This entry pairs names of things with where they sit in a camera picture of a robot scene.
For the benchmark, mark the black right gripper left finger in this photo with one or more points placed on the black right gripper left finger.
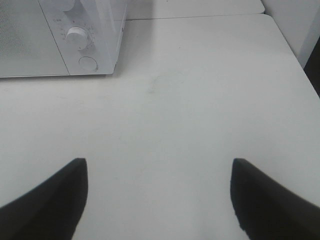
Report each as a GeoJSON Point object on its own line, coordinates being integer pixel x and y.
{"type": "Point", "coordinates": [51, 210]}

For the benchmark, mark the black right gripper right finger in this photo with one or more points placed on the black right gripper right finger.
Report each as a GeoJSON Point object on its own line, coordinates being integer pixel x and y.
{"type": "Point", "coordinates": [266, 210]}

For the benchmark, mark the round white door button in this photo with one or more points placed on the round white door button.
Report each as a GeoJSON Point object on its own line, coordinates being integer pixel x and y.
{"type": "Point", "coordinates": [88, 63]}

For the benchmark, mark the white microwave door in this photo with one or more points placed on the white microwave door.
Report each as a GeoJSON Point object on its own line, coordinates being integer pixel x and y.
{"type": "Point", "coordinates": [27, 46]}

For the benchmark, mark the white timer knob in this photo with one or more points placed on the white timer knob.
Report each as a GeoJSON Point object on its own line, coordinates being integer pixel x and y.
{"type": "Point", "coordinates": [78, 38]}

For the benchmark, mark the white microwave oven body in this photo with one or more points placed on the white microwave oven body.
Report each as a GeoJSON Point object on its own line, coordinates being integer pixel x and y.
{"type": "Point", "coordinates": [104, 21]}

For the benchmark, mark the upper white power knob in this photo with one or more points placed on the upper white power knob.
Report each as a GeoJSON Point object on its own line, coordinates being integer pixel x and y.
{"type": "Point", "coordinates": [65, 5]}

